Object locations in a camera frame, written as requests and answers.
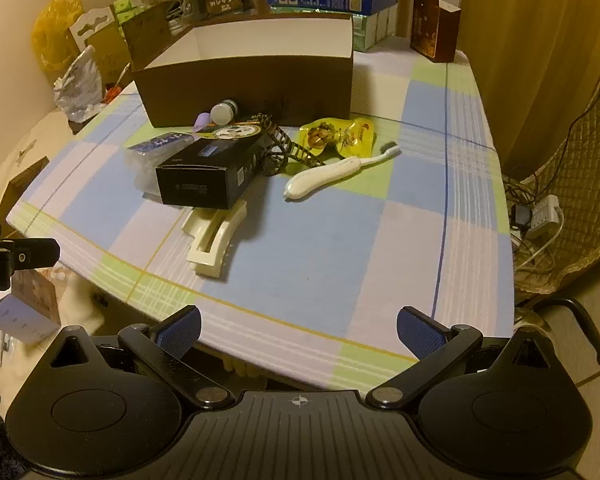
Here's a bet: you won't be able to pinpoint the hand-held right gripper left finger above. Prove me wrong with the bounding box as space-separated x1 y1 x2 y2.
45 305 237 409

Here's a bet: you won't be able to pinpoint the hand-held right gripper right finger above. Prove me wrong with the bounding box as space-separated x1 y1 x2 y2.
365 305 556 408

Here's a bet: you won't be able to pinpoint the white plastic bracket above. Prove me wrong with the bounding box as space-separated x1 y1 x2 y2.
181 199 249 279

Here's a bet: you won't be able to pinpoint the black product box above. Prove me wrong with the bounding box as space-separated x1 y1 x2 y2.
155 136 267 210

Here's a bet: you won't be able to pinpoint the blue blister pack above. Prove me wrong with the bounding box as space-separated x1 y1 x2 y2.
125 131 201 196

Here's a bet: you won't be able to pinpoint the white electric toothbrush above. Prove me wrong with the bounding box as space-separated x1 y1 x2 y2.
284 142 400 202

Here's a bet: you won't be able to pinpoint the printed tape roll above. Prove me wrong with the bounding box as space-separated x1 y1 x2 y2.
212 122 259 141

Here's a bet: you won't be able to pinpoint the yellow snack packet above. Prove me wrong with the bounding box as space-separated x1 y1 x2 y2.
299 116 376 157

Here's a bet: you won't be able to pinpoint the brown patterned cord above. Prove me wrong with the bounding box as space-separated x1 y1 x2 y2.
250 112 326 177

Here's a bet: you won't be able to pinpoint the small white-capped bottle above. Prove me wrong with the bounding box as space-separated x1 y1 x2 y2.
210 100 240 125

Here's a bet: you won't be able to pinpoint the brown cardboard storage box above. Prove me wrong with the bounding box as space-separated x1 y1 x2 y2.
130 12 355 128

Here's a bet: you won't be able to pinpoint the desktop with checked tablecloth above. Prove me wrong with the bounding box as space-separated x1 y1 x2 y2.
5 47 516 393

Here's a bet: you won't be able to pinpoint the brown printed box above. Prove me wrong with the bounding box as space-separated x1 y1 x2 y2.
11 269 62 327

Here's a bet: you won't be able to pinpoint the white power strip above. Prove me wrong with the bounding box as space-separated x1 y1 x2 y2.
522 195 563 240

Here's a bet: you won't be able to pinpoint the white plastic bag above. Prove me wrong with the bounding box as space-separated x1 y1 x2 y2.
54 45 106 122

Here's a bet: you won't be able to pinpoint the yellow plastic bag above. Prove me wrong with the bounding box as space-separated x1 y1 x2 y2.
31 0 86 73

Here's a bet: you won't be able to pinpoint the beige hang-tab package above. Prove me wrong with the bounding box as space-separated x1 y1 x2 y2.
69 8 126 78

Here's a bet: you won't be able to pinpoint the quilted chair cover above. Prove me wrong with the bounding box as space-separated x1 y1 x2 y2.
510 72 600 296

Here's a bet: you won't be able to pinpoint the cardboard carton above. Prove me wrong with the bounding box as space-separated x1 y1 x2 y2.
119 2 173 71

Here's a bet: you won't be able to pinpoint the green tissue packs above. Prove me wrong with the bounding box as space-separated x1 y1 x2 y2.
112 0 153 26

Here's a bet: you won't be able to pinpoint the green wrapped packs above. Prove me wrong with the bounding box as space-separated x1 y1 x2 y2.
352 10 398 53

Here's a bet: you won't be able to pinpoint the dark red gift box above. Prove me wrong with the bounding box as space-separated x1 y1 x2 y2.
410 0 462 63

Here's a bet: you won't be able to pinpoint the dark green noodle bowl pack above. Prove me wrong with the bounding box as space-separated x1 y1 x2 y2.
182 0 256 21

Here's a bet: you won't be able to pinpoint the golden curtain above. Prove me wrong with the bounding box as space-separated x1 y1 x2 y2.
455 0 600 181

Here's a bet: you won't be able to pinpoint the black chair handle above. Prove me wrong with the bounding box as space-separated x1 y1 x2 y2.
517 297 600 366

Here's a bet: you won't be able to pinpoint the black power cable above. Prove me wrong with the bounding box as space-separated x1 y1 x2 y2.
500 55 600 181

